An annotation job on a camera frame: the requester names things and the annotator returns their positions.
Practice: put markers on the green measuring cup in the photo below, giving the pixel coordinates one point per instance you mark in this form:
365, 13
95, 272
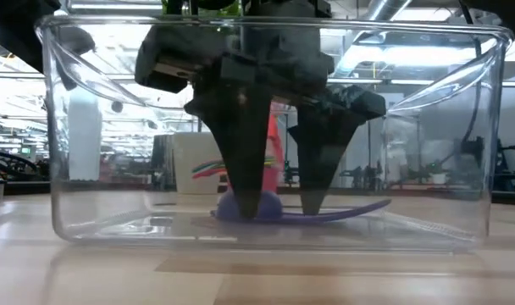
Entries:
206, 164

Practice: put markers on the clear plastic basket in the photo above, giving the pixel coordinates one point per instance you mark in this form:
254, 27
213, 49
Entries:
431, 169

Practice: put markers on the white plant pot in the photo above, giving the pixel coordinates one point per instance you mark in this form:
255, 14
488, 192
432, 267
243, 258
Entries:
189, 148

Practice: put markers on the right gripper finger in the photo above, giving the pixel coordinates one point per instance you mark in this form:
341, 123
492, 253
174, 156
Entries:
240, 148
321, 148

